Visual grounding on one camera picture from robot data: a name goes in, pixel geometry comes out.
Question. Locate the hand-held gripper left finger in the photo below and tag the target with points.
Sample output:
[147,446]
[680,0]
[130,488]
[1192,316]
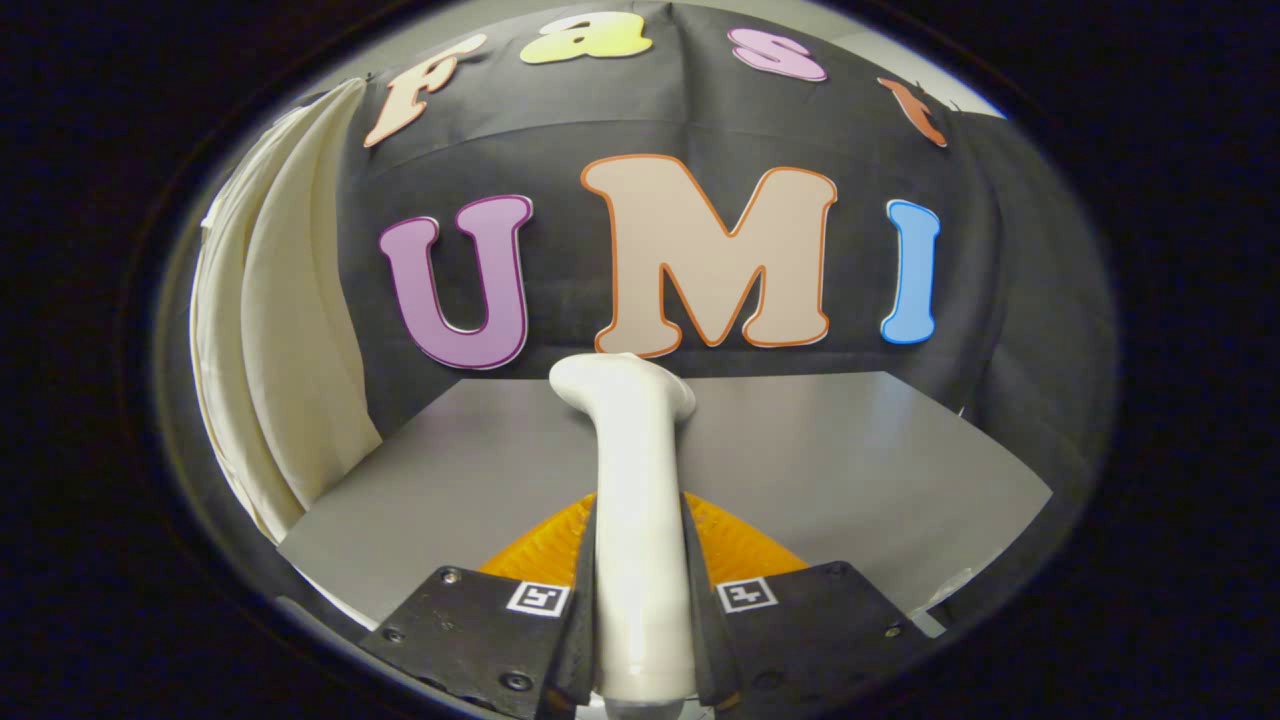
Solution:
[583,640]

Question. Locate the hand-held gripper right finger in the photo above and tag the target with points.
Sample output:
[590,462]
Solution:
[700,640]

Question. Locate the white garment steamer head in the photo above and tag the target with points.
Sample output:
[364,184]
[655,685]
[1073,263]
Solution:
[640,520]

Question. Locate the cream button shirt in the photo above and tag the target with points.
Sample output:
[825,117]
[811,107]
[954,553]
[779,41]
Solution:
[290,330]

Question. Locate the grey and cream cabinet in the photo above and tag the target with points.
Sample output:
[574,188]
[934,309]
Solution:
[850,470]

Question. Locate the black backdrop cloth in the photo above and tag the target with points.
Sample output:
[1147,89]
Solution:
[560,120]

